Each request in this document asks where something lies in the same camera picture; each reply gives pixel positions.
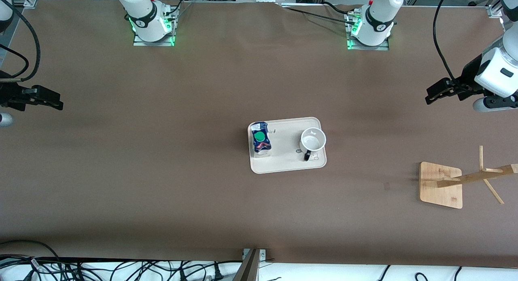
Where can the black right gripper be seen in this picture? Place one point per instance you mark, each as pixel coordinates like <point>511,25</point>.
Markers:
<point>9,96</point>

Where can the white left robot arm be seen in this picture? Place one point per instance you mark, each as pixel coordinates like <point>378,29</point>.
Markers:
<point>378,14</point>

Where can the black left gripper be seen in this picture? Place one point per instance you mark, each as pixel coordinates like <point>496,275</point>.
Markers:
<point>466,84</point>

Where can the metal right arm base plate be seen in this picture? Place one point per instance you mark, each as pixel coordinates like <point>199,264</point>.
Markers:
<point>139,43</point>

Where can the blue milk carton green cap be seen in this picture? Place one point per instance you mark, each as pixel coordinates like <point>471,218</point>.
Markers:
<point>261,137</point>

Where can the beige rabbit print tray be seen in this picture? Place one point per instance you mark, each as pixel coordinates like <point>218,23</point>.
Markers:
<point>285,159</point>

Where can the wooden cup rack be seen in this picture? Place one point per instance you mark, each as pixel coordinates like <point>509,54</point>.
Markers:
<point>439,192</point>

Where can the aluminium camera post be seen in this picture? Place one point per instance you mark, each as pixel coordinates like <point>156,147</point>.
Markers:
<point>250,269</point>

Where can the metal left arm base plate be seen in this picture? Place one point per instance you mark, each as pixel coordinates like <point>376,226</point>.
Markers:
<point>384,47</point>

